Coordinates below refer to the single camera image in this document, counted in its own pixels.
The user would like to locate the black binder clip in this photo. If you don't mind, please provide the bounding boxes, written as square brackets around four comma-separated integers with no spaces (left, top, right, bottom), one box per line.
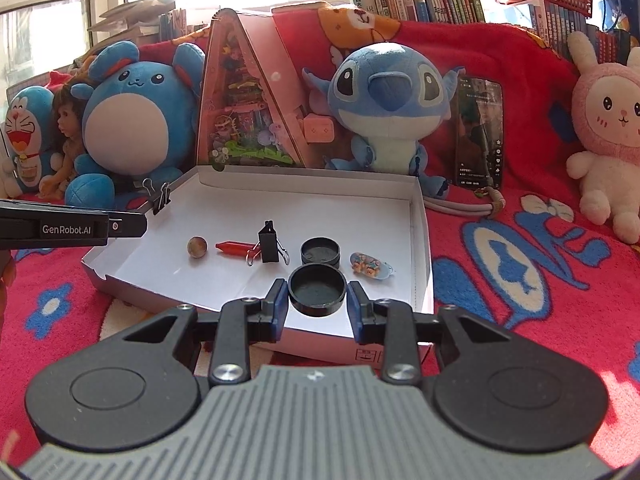
[141,178,173,216]
[245,220,292,266]

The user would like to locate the brown-haired doll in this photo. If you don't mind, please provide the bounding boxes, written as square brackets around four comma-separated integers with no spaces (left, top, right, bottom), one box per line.
[39,80,93,198]

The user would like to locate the black smartphone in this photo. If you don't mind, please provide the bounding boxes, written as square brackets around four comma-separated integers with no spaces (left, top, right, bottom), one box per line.
[454,75,505,191]

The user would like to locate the stack of papers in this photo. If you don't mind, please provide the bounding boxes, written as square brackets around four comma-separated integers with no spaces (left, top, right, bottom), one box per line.
[87,0,188,46]

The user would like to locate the small pink box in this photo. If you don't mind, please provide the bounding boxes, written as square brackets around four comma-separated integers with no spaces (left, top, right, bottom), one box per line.
[302,115,337,143]

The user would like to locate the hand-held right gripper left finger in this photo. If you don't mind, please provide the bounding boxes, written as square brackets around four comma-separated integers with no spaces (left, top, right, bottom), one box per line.
[122,278,289,386]

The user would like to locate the grey cord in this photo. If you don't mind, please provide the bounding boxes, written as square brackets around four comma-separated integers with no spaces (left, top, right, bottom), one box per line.
[422,186,507,218]

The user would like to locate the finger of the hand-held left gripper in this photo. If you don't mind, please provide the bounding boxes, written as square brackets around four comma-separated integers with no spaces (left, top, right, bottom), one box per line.
[107,211,149,239]

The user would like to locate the round blue mouse plush toy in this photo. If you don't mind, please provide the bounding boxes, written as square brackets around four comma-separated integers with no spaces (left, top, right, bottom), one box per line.
[65,41,207,208]

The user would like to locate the pink bunny plush toy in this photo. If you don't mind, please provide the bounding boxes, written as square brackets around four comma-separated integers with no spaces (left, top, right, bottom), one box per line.
[566,31,640,246]

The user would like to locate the white cardboard box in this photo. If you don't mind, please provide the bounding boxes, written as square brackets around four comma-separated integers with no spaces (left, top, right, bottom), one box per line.
[82,164,435,363]

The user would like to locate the red pen cap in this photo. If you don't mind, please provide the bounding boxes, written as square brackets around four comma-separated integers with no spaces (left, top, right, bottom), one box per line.
[215,240,258,257]

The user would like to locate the blue cat plush toy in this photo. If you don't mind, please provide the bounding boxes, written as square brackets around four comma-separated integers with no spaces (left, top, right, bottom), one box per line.
[0,85,63,198]

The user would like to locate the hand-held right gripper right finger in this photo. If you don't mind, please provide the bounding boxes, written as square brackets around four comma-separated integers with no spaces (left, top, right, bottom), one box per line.
[347,280,506,386]

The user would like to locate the pink triangular display box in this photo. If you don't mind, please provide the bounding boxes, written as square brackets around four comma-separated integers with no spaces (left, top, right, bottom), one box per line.
[192,8,323,170]

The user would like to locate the black round lid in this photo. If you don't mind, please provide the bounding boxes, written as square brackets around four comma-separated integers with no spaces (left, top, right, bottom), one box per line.
[301,236,342,268]
[288,263,347,317]

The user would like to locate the blue alien plush toy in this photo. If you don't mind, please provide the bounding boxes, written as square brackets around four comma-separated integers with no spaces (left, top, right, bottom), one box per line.
[302,43,461,200]

